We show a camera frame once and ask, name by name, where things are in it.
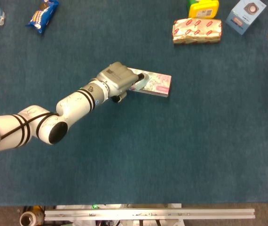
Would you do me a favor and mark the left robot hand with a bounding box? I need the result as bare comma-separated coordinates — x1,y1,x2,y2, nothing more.
96,61,150,103

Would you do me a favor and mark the long floral cardboard box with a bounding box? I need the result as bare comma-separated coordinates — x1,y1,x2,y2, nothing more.
126,67,173,97

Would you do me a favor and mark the light blue cardboard box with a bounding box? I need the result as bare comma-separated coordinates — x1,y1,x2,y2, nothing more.
225,0,267,36

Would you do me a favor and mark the teal felt table cover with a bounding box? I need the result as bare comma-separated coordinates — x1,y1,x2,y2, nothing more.
0,0,268,207

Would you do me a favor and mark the paper package with red print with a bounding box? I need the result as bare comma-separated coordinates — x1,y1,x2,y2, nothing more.
172,18,223,45

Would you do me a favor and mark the blue cookie packet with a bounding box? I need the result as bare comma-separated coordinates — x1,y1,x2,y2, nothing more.
25,0,60,34

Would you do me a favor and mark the yellow and green container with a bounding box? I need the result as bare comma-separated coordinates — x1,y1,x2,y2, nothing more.
186,0,220,19

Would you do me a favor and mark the brown tape roll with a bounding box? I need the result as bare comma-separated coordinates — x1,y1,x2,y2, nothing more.
19,210,40,226

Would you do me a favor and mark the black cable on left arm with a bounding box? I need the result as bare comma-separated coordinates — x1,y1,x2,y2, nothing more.
0,112,61,161

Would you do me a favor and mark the aluminium profile rail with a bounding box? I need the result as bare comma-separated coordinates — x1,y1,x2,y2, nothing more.
44,208,256,221

